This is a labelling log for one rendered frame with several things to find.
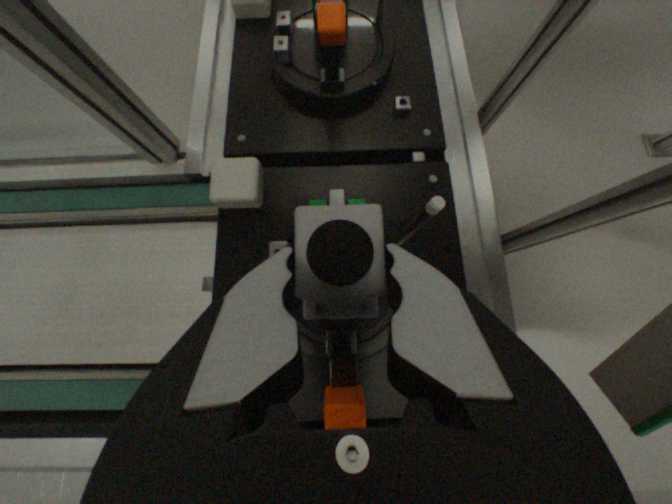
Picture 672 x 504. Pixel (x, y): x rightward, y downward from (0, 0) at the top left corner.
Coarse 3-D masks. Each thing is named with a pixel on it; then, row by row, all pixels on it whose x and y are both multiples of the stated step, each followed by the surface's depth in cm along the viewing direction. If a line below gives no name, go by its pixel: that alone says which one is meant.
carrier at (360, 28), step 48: (240, 0) 28; (288, 0) 30; (384, 0) 25; (240, 48) 29; (288, 48) 25; (384, 48) 26; (240, 96) 27; (288, 96) 27; (336, 96) 25; (384, 96) 27; (432, 96) 27; (240, 144) 26; (288, 144) 26; (336, 144) 26; (384, 144) 26; (432, 144) 26
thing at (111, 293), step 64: (0, 192) 28; (64, 192) 28; (128, 192) 27; (192, 192) 27; (0, 256) 29; (64, 256) 29; (128, 256) 29; (192, 256) 29; (0, 320) 28; (64, 320) 28; (128, 320) 27; (192, 320) 27; (0, 384) 23; (64, 384) 23; (128, 384) 23
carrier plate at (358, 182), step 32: (288, 192) 25; (320, 192) 25; (352, 192) 25; (384, 192) 25; (416, 192) 25; (448, 192) 25; (224, 224) 24; (256, 224) 24; (448, 224) 24; (224, 256) 23; (256, 256) 23; (416, 256) 23; (448, 256) 23; (224, 288) 23; (384, 352) 22; (320, 384) 21; (384, 384) 21; (320, 416) 20; (384, 416) 20
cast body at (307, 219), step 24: (336, 192) 16; (312, 216) 12; (336, 216) 12; (360, 216) 12; (312, 240) 10; (336, 240) 10; (360, 240) 10; (312, 264) 10; (336, 264) 10; (360, 264) 10; (384, 264) 11; (312, 288) 11; (336, 288) 11; (360, 288) 11; (384, 288) 11; (312, 312) 14; (336, 312) 14; (360, 312) 14
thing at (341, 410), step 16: (336, 336) 19; (336, 352) 16; (336, 368) 12; (352, 368) 12; (336, 384) 13; (352, 384) 13; (336, 400) 12; (352, 400) 12; (336, 416) 11; (352, 416) 11
